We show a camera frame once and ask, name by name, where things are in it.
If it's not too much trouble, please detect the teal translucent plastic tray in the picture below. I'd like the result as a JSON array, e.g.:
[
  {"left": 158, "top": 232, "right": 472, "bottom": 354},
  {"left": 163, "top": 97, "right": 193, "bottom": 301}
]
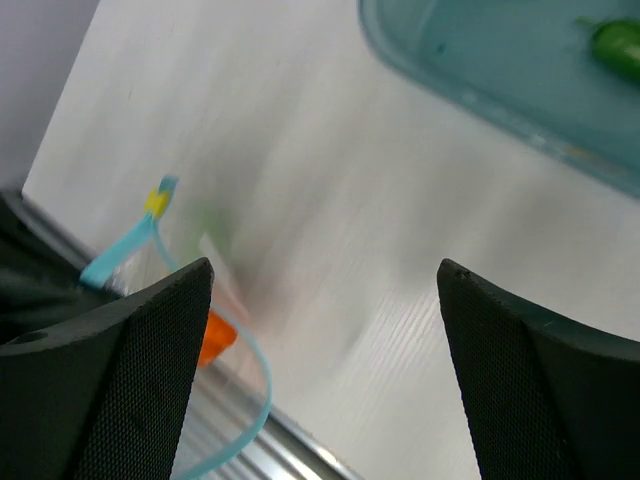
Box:
[{"left": 358, "top": 1, "right": 639, "bottom": 195}]

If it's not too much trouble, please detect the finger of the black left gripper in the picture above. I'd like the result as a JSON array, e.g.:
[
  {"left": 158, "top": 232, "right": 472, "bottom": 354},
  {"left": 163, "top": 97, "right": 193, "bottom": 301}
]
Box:
[{"left": 1, "top": 189, "right": 119, "bottom": 340}]

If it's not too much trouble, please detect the orange tomato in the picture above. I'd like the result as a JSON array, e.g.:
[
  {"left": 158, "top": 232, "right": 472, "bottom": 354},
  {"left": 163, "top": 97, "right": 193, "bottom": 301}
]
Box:
[{"left": 197, "top": 310, "right": 237, "bottom": 367}]

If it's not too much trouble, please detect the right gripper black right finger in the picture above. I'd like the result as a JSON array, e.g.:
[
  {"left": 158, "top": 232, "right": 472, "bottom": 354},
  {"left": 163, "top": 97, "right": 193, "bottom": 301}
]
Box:
[{"left": 437, "top": 259, "right": 639, "bottom": 479}]

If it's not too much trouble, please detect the aluminium mounting rail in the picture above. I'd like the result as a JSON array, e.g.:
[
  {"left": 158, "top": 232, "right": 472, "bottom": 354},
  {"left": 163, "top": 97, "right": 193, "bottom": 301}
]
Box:
[{"left": 17, "top": 193, "right": 362, "bottom": 479}]

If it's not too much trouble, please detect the clear zip top bag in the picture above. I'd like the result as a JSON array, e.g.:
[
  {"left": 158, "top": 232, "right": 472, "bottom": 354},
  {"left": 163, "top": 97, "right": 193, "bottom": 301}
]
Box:
[{"left": 80, "top": 175, "right": 273, "bottom": 479}]

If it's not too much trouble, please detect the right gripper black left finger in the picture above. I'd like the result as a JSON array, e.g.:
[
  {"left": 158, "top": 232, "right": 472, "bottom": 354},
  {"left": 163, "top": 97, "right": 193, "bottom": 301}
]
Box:
[{"left": 1, "top": 259, "right": 214, "bottom": 479}]

